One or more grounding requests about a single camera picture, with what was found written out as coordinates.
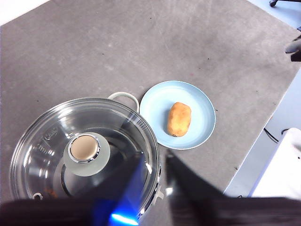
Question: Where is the glass lid with green knob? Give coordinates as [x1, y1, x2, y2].
[8, 97, 163, 225]

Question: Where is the brown potato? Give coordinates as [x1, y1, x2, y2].
[166, 101, 192, 138]

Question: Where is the black cable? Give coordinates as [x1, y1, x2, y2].
[263, 127, 291, 143]

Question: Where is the white equipment box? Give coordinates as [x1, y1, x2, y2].
[248, 128, 301, 199]

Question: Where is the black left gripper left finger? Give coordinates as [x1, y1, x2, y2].
[0, 152, 145, 226]

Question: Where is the blue round plate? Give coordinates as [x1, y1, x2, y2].
[139, 80, 217, 150]

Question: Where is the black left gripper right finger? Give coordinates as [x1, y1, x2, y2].
[165, 152, 301, 226]

